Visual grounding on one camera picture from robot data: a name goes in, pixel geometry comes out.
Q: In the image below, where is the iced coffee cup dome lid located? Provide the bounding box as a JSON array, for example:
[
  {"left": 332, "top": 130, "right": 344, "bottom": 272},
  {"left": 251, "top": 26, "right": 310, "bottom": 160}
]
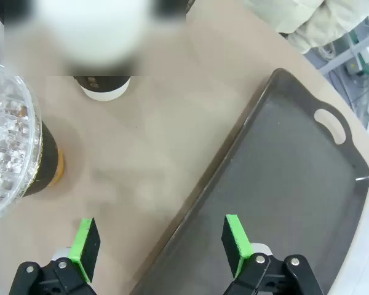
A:
[{"left": 0, "top": 61, "right": 66, "bottom": 221}]

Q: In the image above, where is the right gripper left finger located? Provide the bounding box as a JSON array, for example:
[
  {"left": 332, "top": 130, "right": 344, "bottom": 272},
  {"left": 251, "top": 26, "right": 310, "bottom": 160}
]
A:
[{"left": 8, "top": 217, "right": 101, "bottom": 295}]

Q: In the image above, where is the white paper cup black sleeve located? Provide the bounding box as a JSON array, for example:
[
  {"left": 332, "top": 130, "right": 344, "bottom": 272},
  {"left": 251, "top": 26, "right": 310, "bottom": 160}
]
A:
[{"left": 33, "top": 0, "right": 157, "bottom": 101}]

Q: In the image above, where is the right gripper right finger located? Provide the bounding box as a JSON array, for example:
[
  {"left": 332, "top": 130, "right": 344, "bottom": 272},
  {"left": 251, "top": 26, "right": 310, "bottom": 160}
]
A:
[{"left": 221, "top": 214, "right": 325, "bottom": 295}]

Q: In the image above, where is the dark brown serving tray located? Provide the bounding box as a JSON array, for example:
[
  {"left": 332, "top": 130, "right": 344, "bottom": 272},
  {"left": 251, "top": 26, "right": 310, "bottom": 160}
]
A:
[{"left": 130, "top": 68, "right": 369, "bottom": 295}]

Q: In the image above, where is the person in cream shirt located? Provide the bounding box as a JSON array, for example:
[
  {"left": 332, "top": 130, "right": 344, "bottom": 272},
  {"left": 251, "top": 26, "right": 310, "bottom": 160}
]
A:
[{"left": 244, "top": 0, "right": 369, "bottom": 55}]

